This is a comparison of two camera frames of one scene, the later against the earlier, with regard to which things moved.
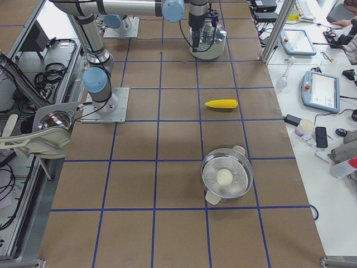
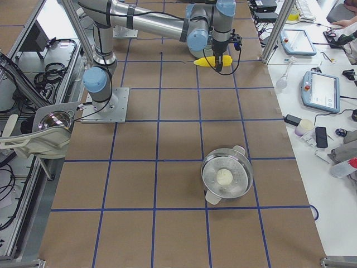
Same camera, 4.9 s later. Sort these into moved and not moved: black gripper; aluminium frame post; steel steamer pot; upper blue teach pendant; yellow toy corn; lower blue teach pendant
Moved: yellow toy corn; black gripper
Not moved: lower blue teach pendant; upper blue teach pendant; steel steamer pot; aluminium frame post
